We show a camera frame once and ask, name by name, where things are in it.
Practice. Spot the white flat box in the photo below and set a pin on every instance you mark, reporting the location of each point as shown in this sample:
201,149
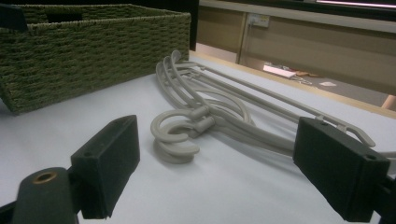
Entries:
278,71

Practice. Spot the green woven basket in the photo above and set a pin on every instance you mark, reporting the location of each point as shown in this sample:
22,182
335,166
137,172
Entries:
93,56

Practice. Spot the white paper sheet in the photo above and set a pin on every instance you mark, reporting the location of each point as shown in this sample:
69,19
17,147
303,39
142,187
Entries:
327,84

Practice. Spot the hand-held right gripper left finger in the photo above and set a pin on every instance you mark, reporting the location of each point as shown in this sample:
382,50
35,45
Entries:
106,161

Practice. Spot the wooden furniture leg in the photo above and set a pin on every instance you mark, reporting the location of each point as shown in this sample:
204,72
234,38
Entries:
389,102

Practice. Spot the white wall socket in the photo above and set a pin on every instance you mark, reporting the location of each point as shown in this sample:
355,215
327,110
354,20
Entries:
259,20

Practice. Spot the grey plastic clothes hanger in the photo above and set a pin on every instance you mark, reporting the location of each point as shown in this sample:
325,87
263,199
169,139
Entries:
174,158
162,116
186,137

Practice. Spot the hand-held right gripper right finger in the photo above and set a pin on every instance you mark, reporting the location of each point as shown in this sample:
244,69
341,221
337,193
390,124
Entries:
339,168

